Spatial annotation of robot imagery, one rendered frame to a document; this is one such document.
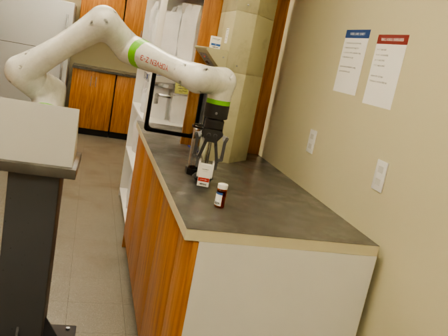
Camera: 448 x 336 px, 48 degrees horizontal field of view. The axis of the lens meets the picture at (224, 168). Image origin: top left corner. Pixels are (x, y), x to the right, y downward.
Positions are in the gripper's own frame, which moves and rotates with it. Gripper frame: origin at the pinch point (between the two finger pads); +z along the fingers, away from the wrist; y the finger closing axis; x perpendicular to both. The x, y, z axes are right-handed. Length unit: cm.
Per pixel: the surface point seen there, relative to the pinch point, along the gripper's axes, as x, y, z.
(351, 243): 30, -54, 10
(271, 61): -109, -27, -46
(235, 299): 39, -18, 33
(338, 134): -26, -55, -21
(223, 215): 23.4, -9.0, 9.9
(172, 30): -197, 42, -56
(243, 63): -66, -9, -43
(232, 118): -66, -10, -14
